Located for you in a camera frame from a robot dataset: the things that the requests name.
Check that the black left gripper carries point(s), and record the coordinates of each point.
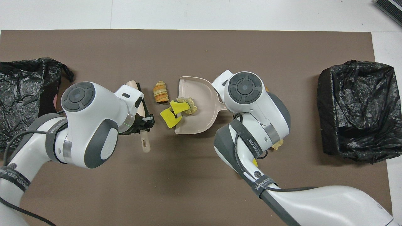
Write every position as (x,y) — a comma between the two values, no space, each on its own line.
(133,128)

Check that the yellow sponge piece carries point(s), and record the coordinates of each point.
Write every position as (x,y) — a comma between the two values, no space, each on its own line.
(169,121)
(255,163)

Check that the large striped croissant piece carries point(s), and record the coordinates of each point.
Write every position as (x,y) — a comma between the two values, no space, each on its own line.
(160,92)

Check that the yellow sponge with green pad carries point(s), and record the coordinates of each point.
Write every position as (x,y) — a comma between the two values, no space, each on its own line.
(179,106)

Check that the beige hand brush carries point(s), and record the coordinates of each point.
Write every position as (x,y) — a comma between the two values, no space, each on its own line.
(132,84)

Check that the small flaky croissant piece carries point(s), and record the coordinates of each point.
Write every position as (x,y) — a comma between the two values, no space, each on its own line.
(190,106)

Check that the beige plastic dustpan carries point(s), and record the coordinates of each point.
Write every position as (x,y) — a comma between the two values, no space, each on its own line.
(201,122)

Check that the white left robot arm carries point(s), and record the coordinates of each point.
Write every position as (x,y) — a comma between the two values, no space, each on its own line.
(88,125)

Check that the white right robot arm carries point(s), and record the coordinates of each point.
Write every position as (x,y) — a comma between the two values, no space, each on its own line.
(267,113)

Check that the black bag lined bin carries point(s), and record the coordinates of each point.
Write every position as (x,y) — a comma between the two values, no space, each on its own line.
(19,94)
(358,110)

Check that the brown table mat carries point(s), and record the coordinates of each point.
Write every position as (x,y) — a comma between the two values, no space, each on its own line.
(157,188)

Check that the pale crumpled chip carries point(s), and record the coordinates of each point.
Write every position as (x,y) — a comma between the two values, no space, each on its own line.
(278,145)

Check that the dark ribbed device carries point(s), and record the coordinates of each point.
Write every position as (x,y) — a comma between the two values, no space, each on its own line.
(392,8)

